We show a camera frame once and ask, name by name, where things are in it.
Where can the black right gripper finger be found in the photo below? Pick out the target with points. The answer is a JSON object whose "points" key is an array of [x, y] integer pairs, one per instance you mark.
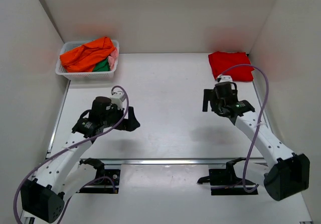
{"points": [[205, 105], [208, 94]]}

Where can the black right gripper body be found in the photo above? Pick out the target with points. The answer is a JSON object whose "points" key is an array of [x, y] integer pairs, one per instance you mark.
{"points": [[217, 105]]}

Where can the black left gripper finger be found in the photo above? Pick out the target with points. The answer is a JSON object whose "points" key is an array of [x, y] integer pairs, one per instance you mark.
{"points": [[129, 125], [130, 114]]}

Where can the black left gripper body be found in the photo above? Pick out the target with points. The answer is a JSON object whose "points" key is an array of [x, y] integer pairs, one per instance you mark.
{"points": [[114, 115]]}

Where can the orange t shirt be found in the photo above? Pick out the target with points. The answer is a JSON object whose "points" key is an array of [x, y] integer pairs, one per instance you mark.
{"points": [[85, 57]]}

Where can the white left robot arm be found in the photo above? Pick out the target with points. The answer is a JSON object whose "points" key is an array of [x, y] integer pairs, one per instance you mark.
{"points": [[60, 177]]}

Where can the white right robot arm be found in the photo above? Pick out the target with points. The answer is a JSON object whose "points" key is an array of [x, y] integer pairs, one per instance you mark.
{"points": [[285, 172]]}

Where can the folded red t shirt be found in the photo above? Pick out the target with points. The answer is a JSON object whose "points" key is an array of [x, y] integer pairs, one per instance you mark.
{"points": [[221, 61]]}

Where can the green t shirt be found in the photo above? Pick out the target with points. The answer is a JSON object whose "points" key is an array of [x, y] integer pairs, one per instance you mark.
{"points": [[102, 66]]}

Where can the pink t shirt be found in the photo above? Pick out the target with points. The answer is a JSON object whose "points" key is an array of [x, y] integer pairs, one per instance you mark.
{"points": [[112, 58]]}

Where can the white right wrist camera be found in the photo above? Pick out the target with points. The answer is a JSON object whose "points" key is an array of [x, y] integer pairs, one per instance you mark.
{"points": [[224, 78]]}

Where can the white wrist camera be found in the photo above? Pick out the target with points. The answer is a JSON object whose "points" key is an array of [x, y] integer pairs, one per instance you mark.
{"points": [[118, 97], [224, 78]]}

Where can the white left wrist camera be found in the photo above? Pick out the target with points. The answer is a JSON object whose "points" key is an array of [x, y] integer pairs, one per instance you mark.
{"points": [[118, 97]]}

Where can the aluminium table rail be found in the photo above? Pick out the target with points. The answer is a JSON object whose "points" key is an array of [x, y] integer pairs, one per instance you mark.
{"points": [[173, 128]]}

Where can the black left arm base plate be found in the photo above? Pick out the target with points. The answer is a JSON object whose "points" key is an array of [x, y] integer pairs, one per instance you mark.
{"points": [[106, 183]]}

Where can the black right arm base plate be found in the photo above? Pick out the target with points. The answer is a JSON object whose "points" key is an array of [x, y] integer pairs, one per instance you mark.
{"points": [[224, 182]]}

